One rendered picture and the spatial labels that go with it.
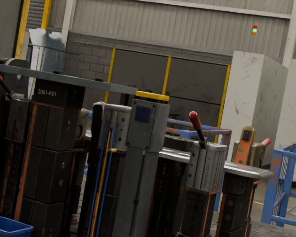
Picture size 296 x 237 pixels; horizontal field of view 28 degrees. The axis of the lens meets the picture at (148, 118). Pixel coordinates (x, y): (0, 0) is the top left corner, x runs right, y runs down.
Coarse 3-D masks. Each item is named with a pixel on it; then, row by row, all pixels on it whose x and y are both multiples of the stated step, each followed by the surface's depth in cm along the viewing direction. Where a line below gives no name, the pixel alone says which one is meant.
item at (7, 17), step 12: (0, 0) 512; (12, 0) 530; (24, 0) 548; (0, 12) 516; (12, 12) 534; (24, 12) 548; (0, 24) 519; (12, 24) 537; (24, 24) 552; (0, 36) 523; (12, 36) 541; (0, 48) 526; (12, 48) 545
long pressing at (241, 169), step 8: (88, 136) 173; (160, 152) 163; (168, 152) 167; (176, 152) 171; (184, 152) 175; (176, 160) 160; (184, 160) 159; (224, 168) 154; (232, 168) 153; (240, 168) 158; (248, 168) 161; (256, 168) 165; (248, 176) 151; (256, 176) 151; (264, 176) 154; (272, 176) 162
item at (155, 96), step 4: (136, 92) 136; (140, 92) 135; (144, 92) 135; (140, 96) 136; (144, 96) 135; (148, 96) 134; (152, 96) 134; (156, 96) 133; (160, 96) 134; (164, 96) 136; (168, 96) 138; (148, 100) 136; (152, 100) 136; (156, 100) 137; (164, 100) 137; (168, 100) 138
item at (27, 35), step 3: (27, 33) 1438; (24, 36) 1428; (27, 36) 1440; (24, 39) 1431; (27, 39) 1443; (24, 42) 1433; (27, 42) 1445; (24, 45) 1436; (27, 45) 1447; (24, 48) 1438; (27, 48) 1450; (24, 51) 1440; (24, 54) 1443; (21, 57) 1432; (24, 57) 1445
